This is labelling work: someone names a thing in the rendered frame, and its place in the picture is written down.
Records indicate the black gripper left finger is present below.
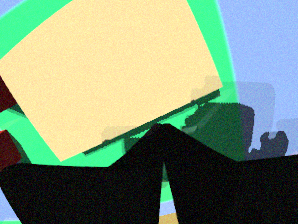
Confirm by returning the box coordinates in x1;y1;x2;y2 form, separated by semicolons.
0;124;164;224

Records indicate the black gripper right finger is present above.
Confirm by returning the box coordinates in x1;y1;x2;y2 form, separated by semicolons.
162;123;298;224

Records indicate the red cube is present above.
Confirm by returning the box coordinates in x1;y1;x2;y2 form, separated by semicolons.
0;129;21;172
0;76;17;113

